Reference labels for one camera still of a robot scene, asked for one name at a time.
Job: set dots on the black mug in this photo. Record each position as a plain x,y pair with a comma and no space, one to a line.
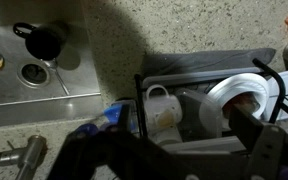
45,41

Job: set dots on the brushed steel faucet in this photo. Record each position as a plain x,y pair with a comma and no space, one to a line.
30,153

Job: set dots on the white paper sheet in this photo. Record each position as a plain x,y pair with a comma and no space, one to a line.
285,83

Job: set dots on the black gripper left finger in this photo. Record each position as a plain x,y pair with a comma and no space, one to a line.
84,150

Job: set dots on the stainless steel sink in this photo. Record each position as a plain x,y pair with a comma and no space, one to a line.
4,90

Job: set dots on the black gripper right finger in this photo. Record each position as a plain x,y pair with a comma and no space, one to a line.
267,150

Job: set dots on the black two-tier dish rack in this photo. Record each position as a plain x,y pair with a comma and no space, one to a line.
140,100

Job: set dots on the plain metal spoon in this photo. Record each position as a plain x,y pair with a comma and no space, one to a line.
59,75

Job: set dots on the white mug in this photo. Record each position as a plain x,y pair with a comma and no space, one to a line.
160,106

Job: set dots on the grey drying mat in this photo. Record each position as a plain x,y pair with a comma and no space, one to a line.
200,60

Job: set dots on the translucent plastic container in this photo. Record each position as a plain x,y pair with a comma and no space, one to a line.
197,113

